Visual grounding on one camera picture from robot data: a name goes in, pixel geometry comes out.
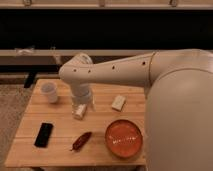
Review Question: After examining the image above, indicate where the orange bowl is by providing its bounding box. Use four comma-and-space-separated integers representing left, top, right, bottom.
105, 119, 143, 158

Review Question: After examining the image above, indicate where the white sponge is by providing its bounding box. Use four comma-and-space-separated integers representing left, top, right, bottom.
111, 95, 126, 111

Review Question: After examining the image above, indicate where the red chili pepper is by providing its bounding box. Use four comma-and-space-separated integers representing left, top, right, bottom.
72, 132, 92, 151

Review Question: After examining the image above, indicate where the wooden table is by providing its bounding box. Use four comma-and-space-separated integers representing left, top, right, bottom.
5, 79, 146, 168

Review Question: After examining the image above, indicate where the black phone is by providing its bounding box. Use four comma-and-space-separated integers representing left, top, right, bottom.
34, 123, 53, 148

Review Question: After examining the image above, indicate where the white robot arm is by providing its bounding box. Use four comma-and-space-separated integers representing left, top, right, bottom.
59, 49, 213, 171

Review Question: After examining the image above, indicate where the white plastic bottle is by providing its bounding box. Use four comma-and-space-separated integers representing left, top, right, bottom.
73, 104, 87, 120

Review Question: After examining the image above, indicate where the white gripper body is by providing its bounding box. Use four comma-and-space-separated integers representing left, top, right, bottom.
70, 84, 93, 109

